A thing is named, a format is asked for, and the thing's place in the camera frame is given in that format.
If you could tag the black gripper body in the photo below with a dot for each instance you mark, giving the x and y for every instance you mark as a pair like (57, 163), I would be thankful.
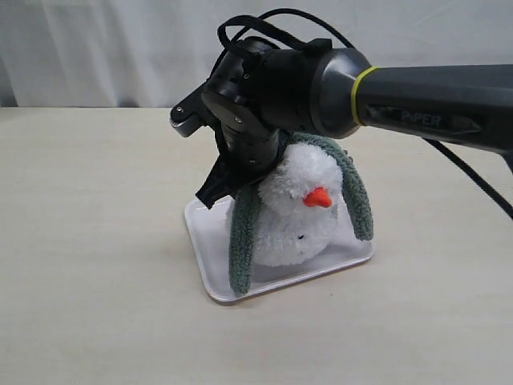
(239, 93)

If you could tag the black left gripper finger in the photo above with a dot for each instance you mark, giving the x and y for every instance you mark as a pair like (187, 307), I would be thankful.
(225, 179)

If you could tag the green knitted scarf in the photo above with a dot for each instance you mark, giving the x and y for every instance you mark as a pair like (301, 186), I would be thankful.
(244, 210)

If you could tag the white rectangular tray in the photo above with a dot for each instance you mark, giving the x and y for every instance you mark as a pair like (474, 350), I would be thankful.
(210, 238)

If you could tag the white plush snowman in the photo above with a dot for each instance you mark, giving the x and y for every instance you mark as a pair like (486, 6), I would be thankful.
(300, 207)

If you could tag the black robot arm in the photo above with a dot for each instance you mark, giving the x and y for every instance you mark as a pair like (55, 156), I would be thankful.
(324, 91)

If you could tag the white backdrop curtain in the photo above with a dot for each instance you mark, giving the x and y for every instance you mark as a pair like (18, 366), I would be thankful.
(152, 53)

